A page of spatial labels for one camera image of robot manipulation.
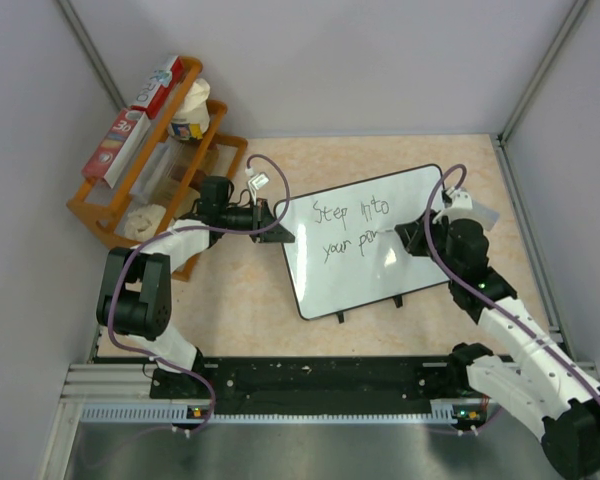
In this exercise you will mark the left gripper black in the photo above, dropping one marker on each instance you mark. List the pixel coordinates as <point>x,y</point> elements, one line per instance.
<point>262,218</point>

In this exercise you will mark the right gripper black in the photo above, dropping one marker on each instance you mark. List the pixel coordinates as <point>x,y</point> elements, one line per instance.
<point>409,230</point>

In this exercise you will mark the white whiteboard black frame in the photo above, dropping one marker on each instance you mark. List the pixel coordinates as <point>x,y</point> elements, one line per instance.
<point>338,262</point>

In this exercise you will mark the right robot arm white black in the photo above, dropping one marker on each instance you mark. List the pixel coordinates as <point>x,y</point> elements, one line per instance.
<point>545,390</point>

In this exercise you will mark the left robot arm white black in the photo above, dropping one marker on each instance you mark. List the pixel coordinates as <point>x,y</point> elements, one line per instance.
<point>135,297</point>

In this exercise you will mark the grey whiteboard eraser block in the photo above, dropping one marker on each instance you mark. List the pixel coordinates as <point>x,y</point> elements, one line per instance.
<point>484,215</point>

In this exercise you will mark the clear box of brown items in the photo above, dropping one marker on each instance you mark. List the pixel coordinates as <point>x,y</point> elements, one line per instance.
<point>164,171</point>

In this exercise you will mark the red white wrap box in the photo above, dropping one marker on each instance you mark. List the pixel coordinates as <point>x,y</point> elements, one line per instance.
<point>117,147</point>

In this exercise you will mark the red white foil box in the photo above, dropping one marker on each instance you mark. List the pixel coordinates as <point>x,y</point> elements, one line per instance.
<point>157,86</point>

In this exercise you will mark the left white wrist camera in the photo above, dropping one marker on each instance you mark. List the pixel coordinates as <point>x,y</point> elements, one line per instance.
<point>256,180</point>

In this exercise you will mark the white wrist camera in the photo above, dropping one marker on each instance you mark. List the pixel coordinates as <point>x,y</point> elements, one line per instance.
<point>256,180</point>
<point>458,205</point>

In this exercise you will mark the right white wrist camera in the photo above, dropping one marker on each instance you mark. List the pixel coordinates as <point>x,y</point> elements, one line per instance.
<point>458,205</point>

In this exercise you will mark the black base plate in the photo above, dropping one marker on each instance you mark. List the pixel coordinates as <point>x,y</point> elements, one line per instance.
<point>332,385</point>

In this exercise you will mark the grey slotted cable duct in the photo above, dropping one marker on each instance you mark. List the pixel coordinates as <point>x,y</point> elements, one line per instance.
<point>149,413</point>

